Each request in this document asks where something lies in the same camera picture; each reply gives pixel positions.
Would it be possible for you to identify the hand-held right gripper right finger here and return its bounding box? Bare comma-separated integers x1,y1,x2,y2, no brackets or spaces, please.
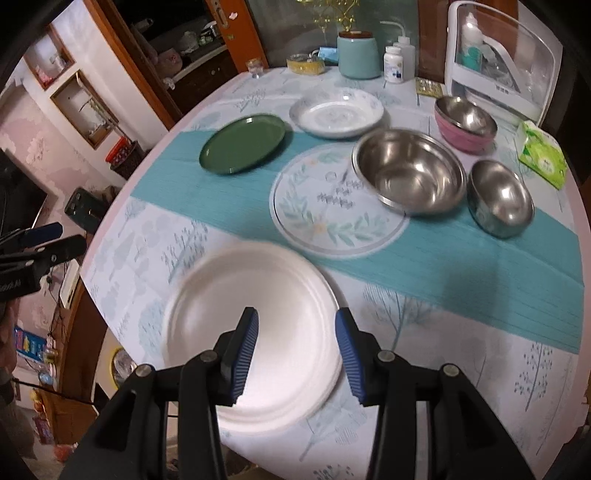
335,308,536,480

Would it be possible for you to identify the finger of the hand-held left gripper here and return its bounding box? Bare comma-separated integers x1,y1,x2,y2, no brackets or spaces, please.
0,235,88,280
0,222,64,252

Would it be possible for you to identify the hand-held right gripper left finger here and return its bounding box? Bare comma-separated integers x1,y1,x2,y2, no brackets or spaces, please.
60,307,260,480

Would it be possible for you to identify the white paper plate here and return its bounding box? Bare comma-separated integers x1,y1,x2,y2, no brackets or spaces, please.
161,242,345,423

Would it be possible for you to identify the large steel bowl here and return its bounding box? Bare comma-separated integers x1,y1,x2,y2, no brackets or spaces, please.
352,129,468,217

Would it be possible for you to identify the green plate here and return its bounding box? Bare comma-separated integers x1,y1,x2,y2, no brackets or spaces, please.
199,114,288,175

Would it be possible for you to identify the white floral ceramic plate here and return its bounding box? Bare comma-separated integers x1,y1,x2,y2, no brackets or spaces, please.
289,89,385,139

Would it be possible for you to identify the pink steel-lined bowl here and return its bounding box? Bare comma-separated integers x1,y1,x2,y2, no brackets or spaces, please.
434,95,498,154

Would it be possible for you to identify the black television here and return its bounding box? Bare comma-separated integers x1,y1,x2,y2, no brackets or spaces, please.
0,148,49,236

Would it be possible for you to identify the red plastic basket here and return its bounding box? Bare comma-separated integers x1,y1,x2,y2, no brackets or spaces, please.
105,137,134,163

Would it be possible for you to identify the printed teal white tablecloth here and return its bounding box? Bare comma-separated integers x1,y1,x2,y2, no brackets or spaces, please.
79,65,585,480

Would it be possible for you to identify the small steel bowl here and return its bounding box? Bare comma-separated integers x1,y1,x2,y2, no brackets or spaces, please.
466,160,535,239

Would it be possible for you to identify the dark wooden cabinet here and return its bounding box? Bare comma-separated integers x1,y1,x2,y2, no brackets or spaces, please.
134,18,238,114

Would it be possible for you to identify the green tissue pack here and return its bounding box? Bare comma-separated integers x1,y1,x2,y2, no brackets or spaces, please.
517,120,568,191

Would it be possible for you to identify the pill blister pack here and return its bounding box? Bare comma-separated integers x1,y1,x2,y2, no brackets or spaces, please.
414,78,445,97

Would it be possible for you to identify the white pill bottle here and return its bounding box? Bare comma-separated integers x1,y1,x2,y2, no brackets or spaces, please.
384,45,403,84

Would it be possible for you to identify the teal cup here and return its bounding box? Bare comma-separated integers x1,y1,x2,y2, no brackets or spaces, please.
337,30,383,79

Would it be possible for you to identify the white squeeze bottle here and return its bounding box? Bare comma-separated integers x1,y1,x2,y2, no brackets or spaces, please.
379,21,419,80

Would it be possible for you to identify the white bottle teal label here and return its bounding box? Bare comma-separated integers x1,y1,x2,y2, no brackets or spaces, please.
459,13,485,70

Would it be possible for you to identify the wall niche shelf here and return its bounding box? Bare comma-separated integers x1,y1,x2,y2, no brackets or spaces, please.
23,23,77,90
50,69,121,151

